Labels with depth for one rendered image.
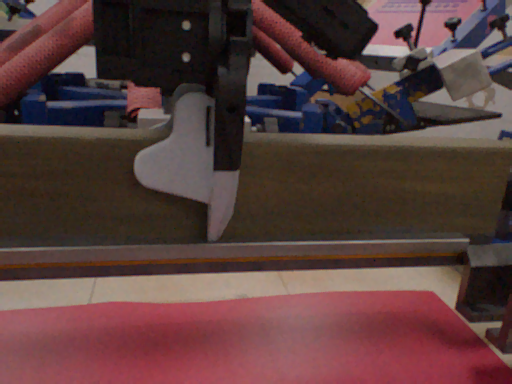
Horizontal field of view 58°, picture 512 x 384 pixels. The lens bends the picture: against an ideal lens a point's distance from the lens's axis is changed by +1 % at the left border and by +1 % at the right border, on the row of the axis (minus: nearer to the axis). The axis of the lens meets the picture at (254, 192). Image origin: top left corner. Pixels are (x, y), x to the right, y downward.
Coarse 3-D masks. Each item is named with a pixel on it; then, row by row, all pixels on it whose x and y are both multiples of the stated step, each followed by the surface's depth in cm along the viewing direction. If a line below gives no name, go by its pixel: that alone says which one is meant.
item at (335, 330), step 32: (224, 320) 36; (256, 320) 36; (288, 320) 36; (320, 320) 37; (352, 320) 37; (384, 320) 37; (416, 320) 38; (448, 320) 38; (224, 352) 32; (256, 352) 33; (288, 352) 33; (320, 352) 33; (352, 352) 33; (384, 352) 34; (416, 352) 34; (448, 352) 34; (480, 352) 34
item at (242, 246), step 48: (0, 240) 28; (48, 240) 28; (96, 240) 28; (144, 240) 29; (192, 240) 29; (240, 240) 30; (288, 240) 30; (336, 240) 31; (384, 240) 31; (432, 240) 32
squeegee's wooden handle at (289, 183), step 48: (0, 144) 26; (48, 144) 26; (96, 144) 27; (144, 144) 28; (288, 144) 29; (336, 144) 30; (384, 144) 31; (432, 144) 32; (480, 144) 32; (0, 192) 27; (48, 192) 27; (96, 192) 28; (144, 192) 28; (240, 192) 30; (288, 192) 30; (336, 192) 31; (384, 192) 32; (432, 192) 32; (480, 192) 33; (480, 240) 34
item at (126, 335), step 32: (0, 320) 34; (32, 320) 34; (64, 320) 35; (96, 320) 35; (128, 320) 35; (160, 320) 35; (192, 320) 36; (0, 352) 31; (32, 352) 31; (64, 352) 31; (96, 352) 31; (128, 352) 32; (160, 352) 32; (192, 352) 32
